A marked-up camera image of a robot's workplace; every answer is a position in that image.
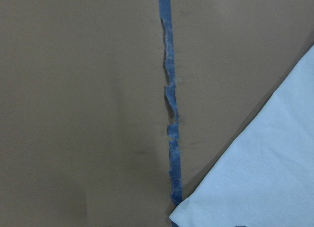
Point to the light blue t-shirt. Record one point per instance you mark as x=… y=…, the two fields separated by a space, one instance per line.
x=265 y=178

